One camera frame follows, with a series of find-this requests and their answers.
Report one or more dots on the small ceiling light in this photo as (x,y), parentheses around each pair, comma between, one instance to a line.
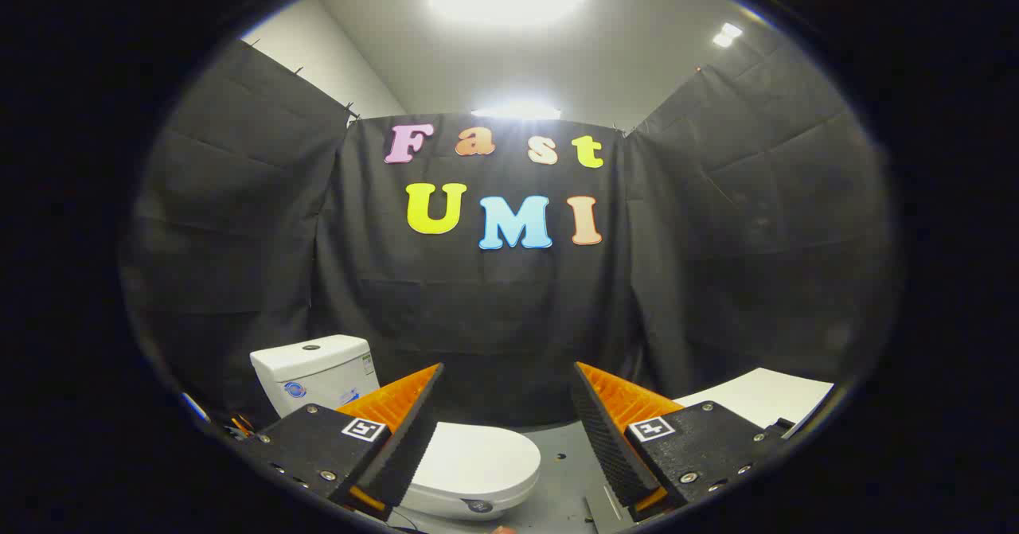
(726,34)

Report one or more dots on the white ceramic toilet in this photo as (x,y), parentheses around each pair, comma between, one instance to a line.
(318,375)

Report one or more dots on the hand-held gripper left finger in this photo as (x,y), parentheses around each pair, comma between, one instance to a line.
(410,438)

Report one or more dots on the black backdrop cloth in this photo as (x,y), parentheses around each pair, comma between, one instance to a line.
(493,311)

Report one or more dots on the ceiling light strip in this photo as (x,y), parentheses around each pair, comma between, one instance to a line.
(517,111)

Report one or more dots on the grey slotted panel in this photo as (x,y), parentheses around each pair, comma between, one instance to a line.
(756,395)

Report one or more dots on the white toilet lid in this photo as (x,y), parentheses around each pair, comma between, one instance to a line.
(478,458)

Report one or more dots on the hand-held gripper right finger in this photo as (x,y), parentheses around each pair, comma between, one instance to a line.
(609,438)

